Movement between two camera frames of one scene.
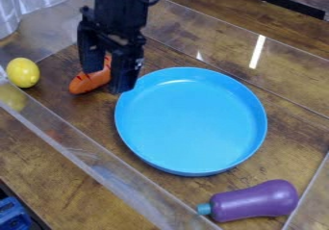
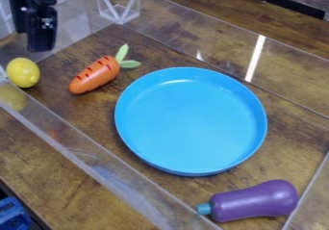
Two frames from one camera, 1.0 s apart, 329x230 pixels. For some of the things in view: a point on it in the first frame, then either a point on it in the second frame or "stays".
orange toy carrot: [88, 81] stays
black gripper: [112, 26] -> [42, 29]
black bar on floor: [288, 3] stays
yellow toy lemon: [21, 72] stays
